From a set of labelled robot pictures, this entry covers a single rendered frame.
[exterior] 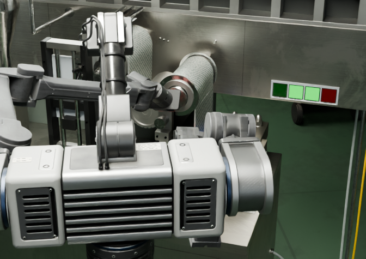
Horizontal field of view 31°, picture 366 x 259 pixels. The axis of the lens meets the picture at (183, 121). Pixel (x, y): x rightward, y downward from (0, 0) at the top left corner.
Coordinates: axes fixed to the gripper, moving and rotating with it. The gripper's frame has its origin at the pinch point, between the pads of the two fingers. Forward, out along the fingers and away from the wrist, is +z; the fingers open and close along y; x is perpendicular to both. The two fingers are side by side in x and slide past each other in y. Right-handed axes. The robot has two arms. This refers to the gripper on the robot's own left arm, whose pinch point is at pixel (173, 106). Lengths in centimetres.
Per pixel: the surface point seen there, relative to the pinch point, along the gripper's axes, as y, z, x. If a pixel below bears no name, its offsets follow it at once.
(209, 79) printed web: 6.4, 17.1, 14.4
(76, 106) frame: -31.4, -8.5, -3.2
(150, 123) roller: -10.8, 8.5, -4.5
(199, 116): 5.7, 12.3, -0.3
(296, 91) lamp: 35, 34, 15
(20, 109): -69, 16, 0
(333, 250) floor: 41, 166, -36
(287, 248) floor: 17, 160, -38
